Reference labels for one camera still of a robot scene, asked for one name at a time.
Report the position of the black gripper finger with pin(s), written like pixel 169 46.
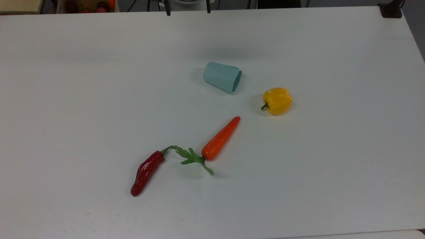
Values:
pixel 168 9
pixel 208 7

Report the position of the light blue faceted mug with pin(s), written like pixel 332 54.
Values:
pixel 220 77

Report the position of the cardboard box of toy fruit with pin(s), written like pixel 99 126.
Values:
pixel 86 7

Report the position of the yellow toy bell pepper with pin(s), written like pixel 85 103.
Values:
pixel 278 100

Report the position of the orange toy carrot with leaves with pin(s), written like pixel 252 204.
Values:
pixel 219 139

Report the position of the beige wooden board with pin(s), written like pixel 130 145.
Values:
pixel 20 6

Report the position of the red toy chili pepper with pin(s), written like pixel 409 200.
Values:
pixel 146 172

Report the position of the black camera stand base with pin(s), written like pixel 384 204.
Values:
pixel 391 12

